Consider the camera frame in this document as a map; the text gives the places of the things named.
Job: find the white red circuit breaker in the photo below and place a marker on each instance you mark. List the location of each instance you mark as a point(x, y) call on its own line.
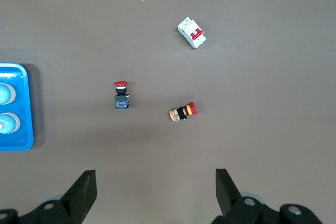
point(191, 32)

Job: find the orange emergency stop button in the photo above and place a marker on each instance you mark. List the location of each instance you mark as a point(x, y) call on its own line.
point(181, 113)

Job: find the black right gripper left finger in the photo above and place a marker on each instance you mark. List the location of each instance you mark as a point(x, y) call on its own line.
point(76, 203)

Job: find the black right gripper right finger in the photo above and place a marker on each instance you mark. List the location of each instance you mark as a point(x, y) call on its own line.
point(231, 203)

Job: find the blue plastic tray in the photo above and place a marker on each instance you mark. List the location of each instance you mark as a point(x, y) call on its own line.
point(25, 108)

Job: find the blue desk bell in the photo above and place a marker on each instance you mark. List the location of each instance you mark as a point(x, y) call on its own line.
point(6, 94)
point(9, 123)

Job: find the brown table mat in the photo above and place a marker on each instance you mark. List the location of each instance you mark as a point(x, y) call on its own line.
point(236, 103)

